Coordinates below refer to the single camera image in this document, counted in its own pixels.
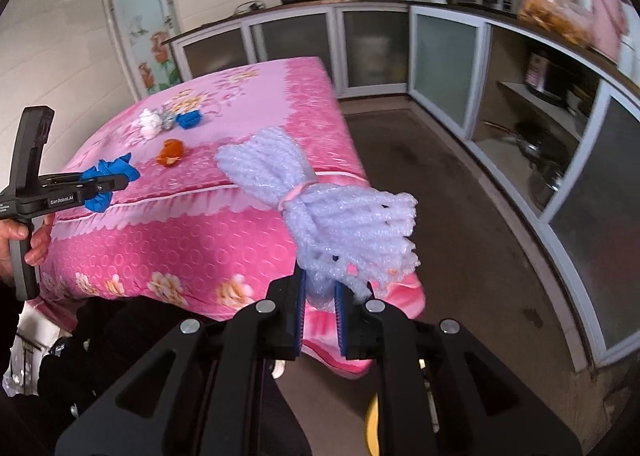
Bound silver rice cooker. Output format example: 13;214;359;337
522;51;568;104

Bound white tissue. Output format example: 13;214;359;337
137;108;163;139

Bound glass door with flower decal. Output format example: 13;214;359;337
97;0;176;99

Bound tall pink thermos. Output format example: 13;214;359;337
592;0;633;64

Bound white framed kitchen cabinet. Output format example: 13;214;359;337
162;0;640;372

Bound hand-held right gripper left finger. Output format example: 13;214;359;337
55;268;307;456

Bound pink floral tablecloth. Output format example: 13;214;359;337
25;56;426;377

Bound person's left hand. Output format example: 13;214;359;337
0;213;53;287

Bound crumpled orange wrapper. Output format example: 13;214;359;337
157;138;187;167

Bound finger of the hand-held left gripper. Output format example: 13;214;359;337
42;174;130;194

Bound bag of fried snacks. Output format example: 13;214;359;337
517;0;596;49

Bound stacked bowls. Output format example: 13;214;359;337
567;86;596;123

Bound white patterned cloth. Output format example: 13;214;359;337
2;331;45;397

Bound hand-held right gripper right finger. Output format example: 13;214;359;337
334;281;583;456

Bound yellow bin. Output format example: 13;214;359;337
364;398;382;456

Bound blue glove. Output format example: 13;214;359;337
82;152;138;213
177;107;203;130

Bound crumpled blue glove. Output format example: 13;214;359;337
177;107;203;130

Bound white foam net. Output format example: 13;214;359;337
216;128;421;309

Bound steel pan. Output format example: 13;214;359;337
482;120;561;162

